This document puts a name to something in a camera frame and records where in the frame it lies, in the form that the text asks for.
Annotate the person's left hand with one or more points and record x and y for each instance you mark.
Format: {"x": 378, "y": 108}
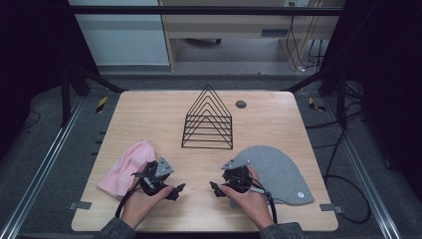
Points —
{"x": 142, "y": 207}

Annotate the black metal stand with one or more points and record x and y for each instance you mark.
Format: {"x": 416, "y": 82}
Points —
{"x": 333, "y": 83}
{"x": 78, "y": 81}

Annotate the person's right hand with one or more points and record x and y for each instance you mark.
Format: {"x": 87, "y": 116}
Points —
{"x": 250, "y": 204}

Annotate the grey knit hat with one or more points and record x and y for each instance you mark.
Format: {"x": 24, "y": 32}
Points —
{"x": 278, "y": 169}

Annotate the pink knit hat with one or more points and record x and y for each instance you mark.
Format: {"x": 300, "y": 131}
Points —
{"x": 127, "y": 167}

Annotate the yellow black hazard tape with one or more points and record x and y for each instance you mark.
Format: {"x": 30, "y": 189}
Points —
{"x": 102, "y": 104}
{"x": 315, "y": 104}

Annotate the grey tape strip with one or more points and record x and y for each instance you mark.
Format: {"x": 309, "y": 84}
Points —
{"x": 79, "y": 205}
{"x": 331, "y": 208}

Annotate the grey round table grommet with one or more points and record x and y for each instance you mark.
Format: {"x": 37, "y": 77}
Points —
{"x": 241, "y": 104}

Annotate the metal floor rail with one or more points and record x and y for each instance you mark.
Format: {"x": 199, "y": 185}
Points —
{"x": 368, "y": 176}
{"x": 40, "y": 172}

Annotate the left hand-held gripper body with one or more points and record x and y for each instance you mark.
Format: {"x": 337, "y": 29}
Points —
{"x": 155, "y": 181}

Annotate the black frame crossbar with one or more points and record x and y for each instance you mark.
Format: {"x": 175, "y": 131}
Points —
{"x": 205, "y": 11}

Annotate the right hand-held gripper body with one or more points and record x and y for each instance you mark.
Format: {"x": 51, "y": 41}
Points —
{"x": 237, "y": 177}

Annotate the black curtain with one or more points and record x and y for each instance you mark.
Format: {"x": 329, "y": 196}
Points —
{"x": 33, "y": 66}
{"x": 388, "y": 83}

